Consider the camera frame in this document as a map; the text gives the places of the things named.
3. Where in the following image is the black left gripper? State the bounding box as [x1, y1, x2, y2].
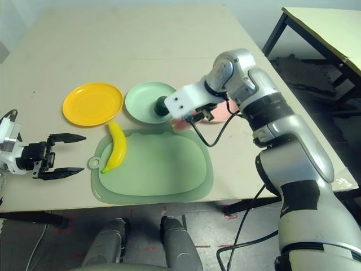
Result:
[15, 133, 87, 181]

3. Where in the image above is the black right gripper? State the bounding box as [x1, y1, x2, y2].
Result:
[193, 102, 218, 123]

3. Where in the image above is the red watermelon slice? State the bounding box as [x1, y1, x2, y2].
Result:
[170, 111, 195, 133]

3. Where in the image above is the dark green avocado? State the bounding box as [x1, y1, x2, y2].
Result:
[153, 95, 170, 117]

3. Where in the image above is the yellow toy banana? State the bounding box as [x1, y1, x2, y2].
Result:
[101, 120, 127, 174]

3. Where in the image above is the pink plastic plate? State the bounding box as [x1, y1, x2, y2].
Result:
[197, 100, 240, 125]

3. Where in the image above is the yellow plastic plate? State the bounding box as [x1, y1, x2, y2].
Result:
[62, 82, 124, 127]

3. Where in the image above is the green plastic plate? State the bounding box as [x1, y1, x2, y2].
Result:
[125, 81, 178, 125]

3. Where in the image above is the green silicone mat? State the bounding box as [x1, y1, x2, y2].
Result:
[88, 128, 214, 204]

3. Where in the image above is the black table foot bar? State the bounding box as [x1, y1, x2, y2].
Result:
[0, 211, 69, 230]
[224, 197, 283, 216]

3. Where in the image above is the grey robot left leg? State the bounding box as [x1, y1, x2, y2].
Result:
[81, 217, 130, 268]

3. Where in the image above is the grey robot leg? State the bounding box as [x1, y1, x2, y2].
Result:
[160, 216, 204, 271]
[81, 217, 130, 268]

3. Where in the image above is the grey robot torso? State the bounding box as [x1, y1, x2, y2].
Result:
[70, 262, 170, 271]

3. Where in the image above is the grey robot right leg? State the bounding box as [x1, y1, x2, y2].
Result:
[160, 216, 204, 271]

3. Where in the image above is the black framed side table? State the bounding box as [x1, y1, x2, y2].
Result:
[262, 6, 361, 113]

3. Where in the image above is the clear plastic wrap scrap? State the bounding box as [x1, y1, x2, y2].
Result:
[332, 177, 355, 193]

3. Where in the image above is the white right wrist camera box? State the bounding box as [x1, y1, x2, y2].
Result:
[165, 81, 223, 119]

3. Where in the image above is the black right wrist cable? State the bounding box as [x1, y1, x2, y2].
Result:
[190, 93, 283, 271]

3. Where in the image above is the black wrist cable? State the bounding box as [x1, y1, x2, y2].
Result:
[190, 93, 283, 271]
[0, 109, 17, 125]

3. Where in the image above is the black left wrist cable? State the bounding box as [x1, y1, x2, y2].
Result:
[0, 109, 17, 125]

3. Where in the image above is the white floor cable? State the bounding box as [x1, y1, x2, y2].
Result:
[28, 224, 48, 271]

